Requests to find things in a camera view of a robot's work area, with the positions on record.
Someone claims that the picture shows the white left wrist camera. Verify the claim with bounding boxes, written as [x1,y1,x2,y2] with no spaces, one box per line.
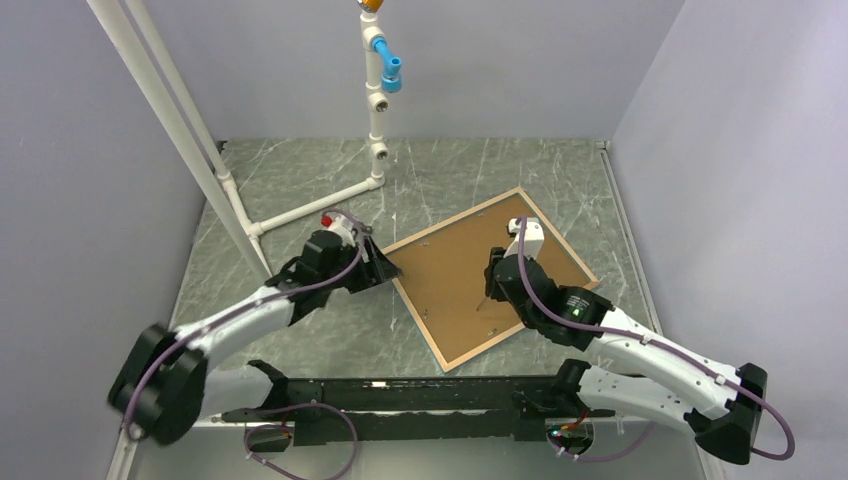
[320,212,360,246]

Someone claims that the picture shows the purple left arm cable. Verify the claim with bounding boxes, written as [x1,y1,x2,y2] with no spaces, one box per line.
[121,210,372,480]

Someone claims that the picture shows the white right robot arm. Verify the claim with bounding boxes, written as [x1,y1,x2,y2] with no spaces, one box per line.
[484,247,768,465]

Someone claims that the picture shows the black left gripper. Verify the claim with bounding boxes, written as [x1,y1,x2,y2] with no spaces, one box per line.
[319,235,402,294]

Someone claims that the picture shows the aluminium table edge rail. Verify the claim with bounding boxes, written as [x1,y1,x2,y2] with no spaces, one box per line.
[594,140,709,423]

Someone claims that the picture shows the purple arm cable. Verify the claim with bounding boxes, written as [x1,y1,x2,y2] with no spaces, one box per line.
[121,210,372,480]
[516,215,796,464]

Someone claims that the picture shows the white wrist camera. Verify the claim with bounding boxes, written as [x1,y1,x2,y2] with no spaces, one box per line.
[504,217,545,260]
[320,212,360,246]

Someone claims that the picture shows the blue picture frame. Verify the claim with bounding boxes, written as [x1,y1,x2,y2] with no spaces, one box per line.
[384,187,599,372]

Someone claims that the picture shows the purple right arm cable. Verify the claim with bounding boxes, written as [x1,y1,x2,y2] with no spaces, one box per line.
[516,215,796,464]

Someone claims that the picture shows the orange pipe cap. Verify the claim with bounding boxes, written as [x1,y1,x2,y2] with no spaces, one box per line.
[358,0,384,14]

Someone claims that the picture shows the white pvc pipe stand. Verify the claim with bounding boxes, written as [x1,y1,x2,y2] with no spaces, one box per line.
[87,0,404,283]

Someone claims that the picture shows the blue pipe fitting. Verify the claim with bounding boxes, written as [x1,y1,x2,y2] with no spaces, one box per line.
[371,36,403,93]

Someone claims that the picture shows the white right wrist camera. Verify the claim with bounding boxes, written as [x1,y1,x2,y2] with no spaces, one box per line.
[504,217,545,260]

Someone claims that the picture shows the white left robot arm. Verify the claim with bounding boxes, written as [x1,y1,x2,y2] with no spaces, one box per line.
[107,229,402,445]

